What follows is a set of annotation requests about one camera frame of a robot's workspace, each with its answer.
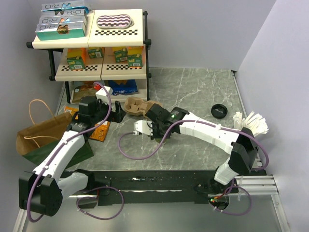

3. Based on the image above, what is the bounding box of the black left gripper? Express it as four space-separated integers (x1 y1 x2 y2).
91 96 126 124

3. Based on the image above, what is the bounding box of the brown cardboard cup carrier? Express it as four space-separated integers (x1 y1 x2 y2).
124 97 163 118

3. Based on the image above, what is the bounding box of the black plastic cup lid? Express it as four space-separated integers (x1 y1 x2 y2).
211 104 228 119

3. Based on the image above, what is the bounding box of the green paper coffee cup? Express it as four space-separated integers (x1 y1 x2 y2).
155 138 169 145

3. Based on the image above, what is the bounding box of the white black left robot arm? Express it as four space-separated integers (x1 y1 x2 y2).
18 96 126 222

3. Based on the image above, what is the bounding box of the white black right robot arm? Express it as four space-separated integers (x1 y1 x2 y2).
138 104 258 193

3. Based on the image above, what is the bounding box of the orange snack bag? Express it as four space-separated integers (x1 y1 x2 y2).
64 106 110 142

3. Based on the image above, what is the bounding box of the blue chip bag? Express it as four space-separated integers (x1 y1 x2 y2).
108 80 138 96

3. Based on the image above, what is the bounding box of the brown snack bag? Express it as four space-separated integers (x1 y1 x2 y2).
70 84 98 104

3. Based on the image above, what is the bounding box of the green small box front-right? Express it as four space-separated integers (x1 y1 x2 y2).
127 54 143 68

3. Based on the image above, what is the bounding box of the cream three-tier shelf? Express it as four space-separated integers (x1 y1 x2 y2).
26 9 152 102

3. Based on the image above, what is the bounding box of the green small box right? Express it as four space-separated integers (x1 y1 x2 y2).
112 47 127 63

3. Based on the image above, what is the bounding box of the green small box centre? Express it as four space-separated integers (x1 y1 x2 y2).
87 47 104 59

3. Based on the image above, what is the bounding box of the green small box left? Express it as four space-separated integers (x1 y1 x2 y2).
66 56 85 70

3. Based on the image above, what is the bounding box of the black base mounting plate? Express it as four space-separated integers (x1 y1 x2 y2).
57 170 267 207

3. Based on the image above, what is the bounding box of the striped purple cloth pad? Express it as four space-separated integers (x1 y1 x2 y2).
96 14 134 29

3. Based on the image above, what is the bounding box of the grey cup of straws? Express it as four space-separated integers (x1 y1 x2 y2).
233 111 269 137

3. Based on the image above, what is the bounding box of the teal tissue box front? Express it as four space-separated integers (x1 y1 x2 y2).
35 22 86 41

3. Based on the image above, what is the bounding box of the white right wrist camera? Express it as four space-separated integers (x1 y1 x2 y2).
134 120 153 136

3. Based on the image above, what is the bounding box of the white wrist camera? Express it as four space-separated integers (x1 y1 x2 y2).
94 82 113 104
134 120 153 136

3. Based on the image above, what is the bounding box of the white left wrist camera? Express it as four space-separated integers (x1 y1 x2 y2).
94 82 113 104

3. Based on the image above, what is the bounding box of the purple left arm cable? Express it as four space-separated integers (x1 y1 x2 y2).
27 82 112 223

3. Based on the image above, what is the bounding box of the brown paper bag with handles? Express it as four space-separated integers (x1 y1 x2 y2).
15 112 72 165

